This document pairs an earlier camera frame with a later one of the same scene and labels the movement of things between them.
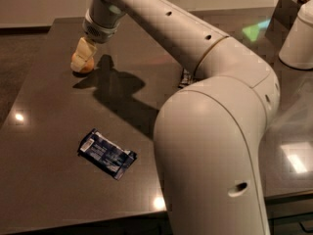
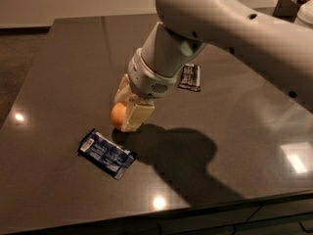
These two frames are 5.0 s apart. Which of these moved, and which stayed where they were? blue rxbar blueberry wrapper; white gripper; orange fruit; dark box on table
Moved: orange fruit; white gripper
Stayed: dark box on table; blue rxbar blueberry wrapper
